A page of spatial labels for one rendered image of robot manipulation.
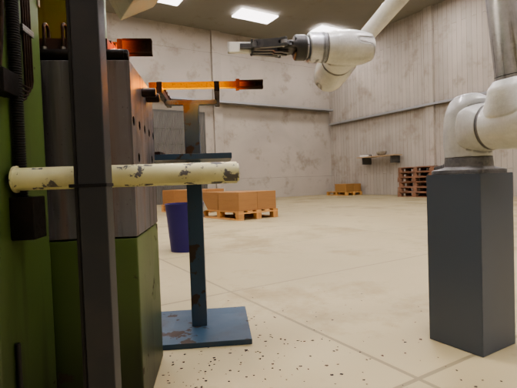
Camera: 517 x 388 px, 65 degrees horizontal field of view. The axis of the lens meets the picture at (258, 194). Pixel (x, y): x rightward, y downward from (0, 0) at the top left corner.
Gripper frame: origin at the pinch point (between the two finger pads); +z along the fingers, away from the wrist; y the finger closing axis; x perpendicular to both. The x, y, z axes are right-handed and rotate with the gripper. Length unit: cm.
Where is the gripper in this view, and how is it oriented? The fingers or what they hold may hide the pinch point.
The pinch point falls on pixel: (239, 48)
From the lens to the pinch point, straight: 128.7
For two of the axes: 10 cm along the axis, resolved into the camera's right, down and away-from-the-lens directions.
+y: -1.1, -0.3, 9.9
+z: -9.9, 0.4, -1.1
